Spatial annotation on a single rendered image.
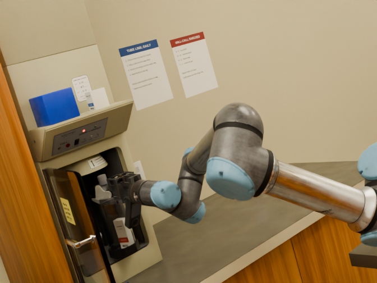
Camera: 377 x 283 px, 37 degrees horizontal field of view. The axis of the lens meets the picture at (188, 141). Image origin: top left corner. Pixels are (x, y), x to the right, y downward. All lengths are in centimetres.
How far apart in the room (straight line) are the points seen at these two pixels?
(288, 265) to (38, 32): 114
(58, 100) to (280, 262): 93
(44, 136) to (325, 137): 200
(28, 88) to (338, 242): 126
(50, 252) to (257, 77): 162
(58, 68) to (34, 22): 15
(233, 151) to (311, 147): 199
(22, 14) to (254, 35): 149
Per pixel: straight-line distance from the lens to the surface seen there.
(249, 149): 128
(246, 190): 127
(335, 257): 226
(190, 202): 164
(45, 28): 185
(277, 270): 202
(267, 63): 304
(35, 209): 172
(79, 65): 188
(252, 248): 190
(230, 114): 132
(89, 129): 178
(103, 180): 185
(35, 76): 181
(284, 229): 199
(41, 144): 172
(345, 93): 352
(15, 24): 182
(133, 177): 169
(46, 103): 169
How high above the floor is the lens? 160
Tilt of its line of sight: 8 degrees down
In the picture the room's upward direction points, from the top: 16 degrees counter-clockwise
